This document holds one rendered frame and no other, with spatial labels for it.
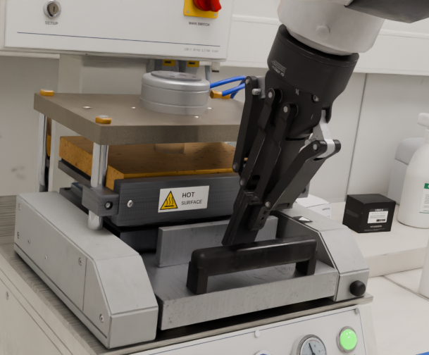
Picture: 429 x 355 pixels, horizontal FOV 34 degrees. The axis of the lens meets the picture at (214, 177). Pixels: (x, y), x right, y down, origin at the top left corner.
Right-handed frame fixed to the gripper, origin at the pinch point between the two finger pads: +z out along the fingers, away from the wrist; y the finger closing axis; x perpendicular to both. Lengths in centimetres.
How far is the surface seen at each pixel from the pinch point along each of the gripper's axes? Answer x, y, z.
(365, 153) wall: 86, -56, 33
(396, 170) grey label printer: 90, -49, 33
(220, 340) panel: -4.7, 7.5, 8.4
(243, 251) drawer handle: -2.7, 3.8, 0.4
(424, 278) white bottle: 61, -12, 30
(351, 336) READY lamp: 11.8, 9.9, 9.5
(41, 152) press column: -13.4, -22.0, 5.9
